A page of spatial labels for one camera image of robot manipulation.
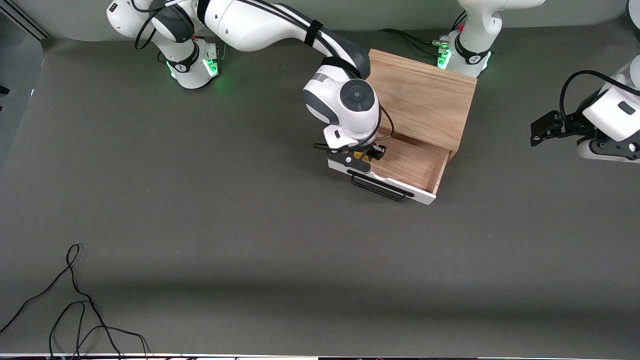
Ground black metal rail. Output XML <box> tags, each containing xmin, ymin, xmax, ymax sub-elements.
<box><xmin>0</xmin><ymin>9</ymin><xmax>52</xmax><ymax>41</ymax></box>

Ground black left arm base cables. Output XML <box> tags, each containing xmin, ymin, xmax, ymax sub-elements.
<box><xmin>377</xmin><ymin>28</ymin><xmax>451</xmax><ymax>57</ymax></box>

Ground black right arm base cables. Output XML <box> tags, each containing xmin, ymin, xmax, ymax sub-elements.
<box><xmin>192</xmin><ymin>35</ymin><xmax>229</xmax><ymax>65</ymax></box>

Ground black drawer handle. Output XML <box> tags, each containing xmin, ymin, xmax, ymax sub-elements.
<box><xmin>348</xmin><ymin>170</ymin><xmax>416</xmax><ymax>202</ymax></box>

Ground black arm base cables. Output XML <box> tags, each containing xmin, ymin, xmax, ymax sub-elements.
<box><xmin>192</xmin><ymin>35</ymin><xmax>229</xmax><ymax>65</ymax></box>
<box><xmin>377</xmin><ymin>28</ymin><xmax>451</xmax><ymax>57</ymax></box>

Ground wooden drawer cabinet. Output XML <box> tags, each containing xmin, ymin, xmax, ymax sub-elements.
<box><xmin>365</xmin><ymin>48</ymin><xmax>478</xmax><ymax>163</ymax></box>

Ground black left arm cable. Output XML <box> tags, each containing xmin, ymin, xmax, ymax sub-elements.
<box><xmin>558</xmin><ymin>69</ymin><xmax>640</xmax><ymax>130</ymax></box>

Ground thin black loose cable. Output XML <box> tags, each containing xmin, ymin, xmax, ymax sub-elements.
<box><xmin>0</xmin><ymin>243</ymin><xmax>151</xmax><ymax>360</ymax></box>

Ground white-fronted wooden drawer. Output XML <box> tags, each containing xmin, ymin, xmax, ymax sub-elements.
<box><xmin>327</xmin><ymin>127</ymin><xmax>451</xmax><ymax>206</ymax></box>

